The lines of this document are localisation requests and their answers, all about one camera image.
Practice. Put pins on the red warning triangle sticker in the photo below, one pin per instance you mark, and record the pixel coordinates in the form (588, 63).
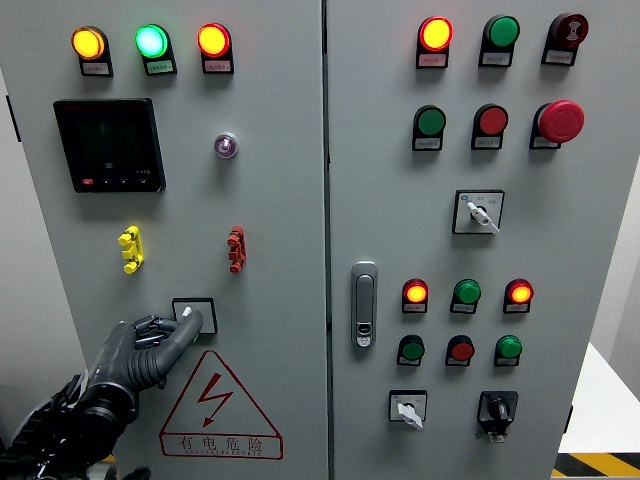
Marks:
(215, 395)

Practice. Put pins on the black display meter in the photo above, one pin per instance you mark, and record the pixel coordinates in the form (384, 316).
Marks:
(110, 145)

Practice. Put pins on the grey door with warning triangle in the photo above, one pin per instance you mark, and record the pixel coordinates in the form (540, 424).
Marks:
(280, 210)

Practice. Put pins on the round white lamp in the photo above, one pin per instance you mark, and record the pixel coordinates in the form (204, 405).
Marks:
(226, 145)

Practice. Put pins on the silver door lock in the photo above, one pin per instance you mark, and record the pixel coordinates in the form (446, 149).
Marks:
(364, 304)

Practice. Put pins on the black cabinet hinge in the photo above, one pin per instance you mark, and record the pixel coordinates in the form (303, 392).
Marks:
(569, 420)
(13, 119)

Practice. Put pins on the small grey label plate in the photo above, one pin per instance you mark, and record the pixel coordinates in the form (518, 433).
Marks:
(432, 60)
(159, 66)
(558, 57)
(414, 308)
(457, 362)
(505, 361)
(95, 68)
(427, 144)
(218, 65)
(543, 143)
(408, 362)
(516, 308)
(494, 59)
(462, 308)
(486, 142)

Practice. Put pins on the small green push button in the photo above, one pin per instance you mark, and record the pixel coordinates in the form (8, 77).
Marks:
(412, 349)

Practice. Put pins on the small red round lamp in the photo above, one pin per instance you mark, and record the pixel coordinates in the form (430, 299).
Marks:
(415, 292)
(519, 292)

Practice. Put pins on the grey door with silver lock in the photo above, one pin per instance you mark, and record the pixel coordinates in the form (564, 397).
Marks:
(400, 215)

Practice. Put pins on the large yellow round lamp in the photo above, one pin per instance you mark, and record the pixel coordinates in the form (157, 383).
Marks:
(88, 43)

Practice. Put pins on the large bright green lamp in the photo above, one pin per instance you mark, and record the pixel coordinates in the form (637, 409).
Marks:
(151, 40)

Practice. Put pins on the large red orange lamp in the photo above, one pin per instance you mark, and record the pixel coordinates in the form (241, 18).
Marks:
(435, 33)
(213, 40)

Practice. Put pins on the small red push button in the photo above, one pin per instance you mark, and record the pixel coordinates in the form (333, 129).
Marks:
(462, 350)

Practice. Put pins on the small green round lamp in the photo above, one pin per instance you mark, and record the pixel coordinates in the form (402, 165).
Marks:
(468, 291)
(509, 347)

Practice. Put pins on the large green push button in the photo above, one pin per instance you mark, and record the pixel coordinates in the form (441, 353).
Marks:
(431, 121)

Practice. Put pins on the large red push button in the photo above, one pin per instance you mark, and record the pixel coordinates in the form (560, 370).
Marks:
(492, 120)

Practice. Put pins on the large red stop button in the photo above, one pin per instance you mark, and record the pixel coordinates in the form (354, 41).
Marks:
(562, 121)

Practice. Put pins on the large dark green lamp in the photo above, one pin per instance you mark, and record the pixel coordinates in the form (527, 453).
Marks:
(502, 31)

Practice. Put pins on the dark red round buzzer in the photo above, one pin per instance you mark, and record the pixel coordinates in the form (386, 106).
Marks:
(571, 29)

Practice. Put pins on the blue marked white turn switch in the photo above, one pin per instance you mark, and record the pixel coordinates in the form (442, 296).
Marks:
(479, 213)

